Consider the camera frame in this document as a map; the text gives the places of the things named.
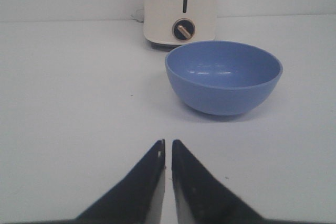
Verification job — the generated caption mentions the blue bowl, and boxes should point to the blue bowl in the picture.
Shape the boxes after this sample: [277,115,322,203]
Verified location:
[165,40,283,116]

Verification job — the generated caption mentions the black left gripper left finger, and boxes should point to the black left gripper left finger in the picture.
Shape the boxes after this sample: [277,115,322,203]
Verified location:
[76,140,166,220]

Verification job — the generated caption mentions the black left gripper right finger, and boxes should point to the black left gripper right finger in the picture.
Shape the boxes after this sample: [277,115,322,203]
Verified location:
[171,139,264,221]

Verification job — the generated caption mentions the white two-slot toaster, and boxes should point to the white two-slot toaster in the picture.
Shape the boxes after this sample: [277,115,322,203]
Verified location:
[143,0,217,46]

